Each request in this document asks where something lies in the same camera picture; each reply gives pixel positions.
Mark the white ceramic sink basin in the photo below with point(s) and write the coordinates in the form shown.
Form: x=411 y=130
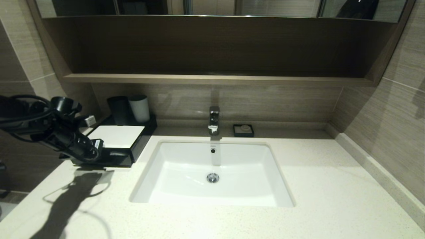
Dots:
x=212 y=179

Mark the chrome sink drain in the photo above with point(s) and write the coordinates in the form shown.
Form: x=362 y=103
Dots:
x=212 y=178

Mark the black cup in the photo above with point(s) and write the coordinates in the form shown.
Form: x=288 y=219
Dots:
x=119 y=111

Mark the wall mirror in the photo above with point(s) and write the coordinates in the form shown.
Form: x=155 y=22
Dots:
x=215 y=7

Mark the white cup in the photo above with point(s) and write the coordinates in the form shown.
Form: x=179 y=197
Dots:
x=139 y=109

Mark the brown wooden wall shelf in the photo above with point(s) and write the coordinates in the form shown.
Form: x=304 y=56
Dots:
x=212 y=49

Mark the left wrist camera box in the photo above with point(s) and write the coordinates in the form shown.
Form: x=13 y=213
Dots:
x=90 y=120

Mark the chrome faucet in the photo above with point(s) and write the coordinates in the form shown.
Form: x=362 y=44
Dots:
x=214 y=119

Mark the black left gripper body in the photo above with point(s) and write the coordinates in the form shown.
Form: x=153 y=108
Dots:
x=83 y=147

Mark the beige soap bar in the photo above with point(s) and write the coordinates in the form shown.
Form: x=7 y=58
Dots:
x=245 y=127

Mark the black box with white lid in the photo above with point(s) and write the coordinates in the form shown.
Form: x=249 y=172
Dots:
x=116 y=136

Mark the black soap dish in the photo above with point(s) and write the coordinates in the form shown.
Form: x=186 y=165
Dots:
x=243 y=133

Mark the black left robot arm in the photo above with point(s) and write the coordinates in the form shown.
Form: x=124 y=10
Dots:
x=33 y=122

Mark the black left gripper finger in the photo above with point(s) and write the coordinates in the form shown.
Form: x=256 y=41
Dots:
x=105 y=158
x=106 y=152

